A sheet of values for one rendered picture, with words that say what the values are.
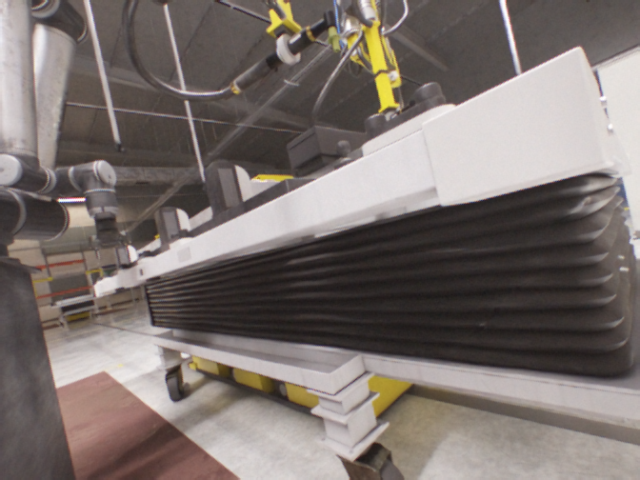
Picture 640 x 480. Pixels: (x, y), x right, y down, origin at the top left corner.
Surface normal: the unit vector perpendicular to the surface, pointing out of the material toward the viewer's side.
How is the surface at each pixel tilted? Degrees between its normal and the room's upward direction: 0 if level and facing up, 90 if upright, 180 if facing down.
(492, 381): 90
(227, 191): 90
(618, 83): 90
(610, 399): 90
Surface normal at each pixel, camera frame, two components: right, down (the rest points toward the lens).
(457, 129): -0.71, 0.16
